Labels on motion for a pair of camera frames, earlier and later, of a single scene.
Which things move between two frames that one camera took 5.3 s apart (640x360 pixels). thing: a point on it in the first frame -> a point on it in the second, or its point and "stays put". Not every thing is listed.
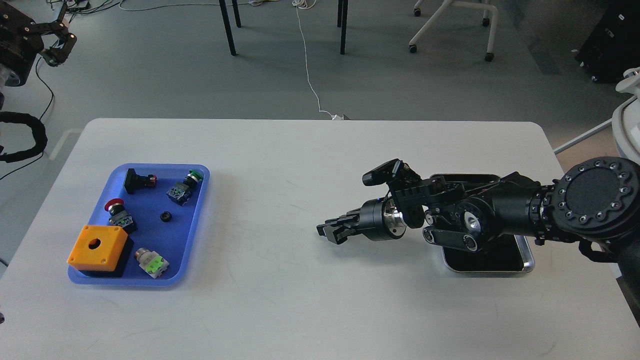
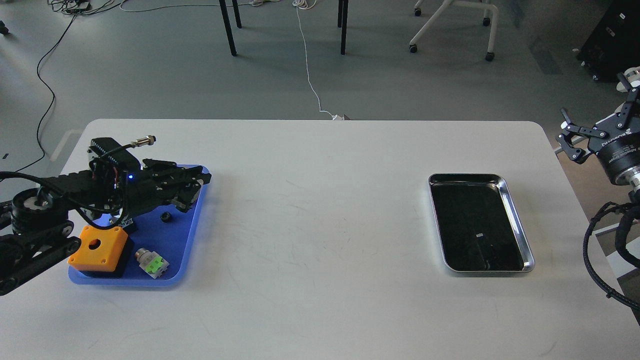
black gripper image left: (21, 39) -> (143, 190)
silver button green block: (151, 262) stays put
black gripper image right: (379, 220) -> (615, 141)
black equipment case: (612, 46) stays put
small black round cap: (165, 216) stays put
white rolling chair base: (432, 23) stays put
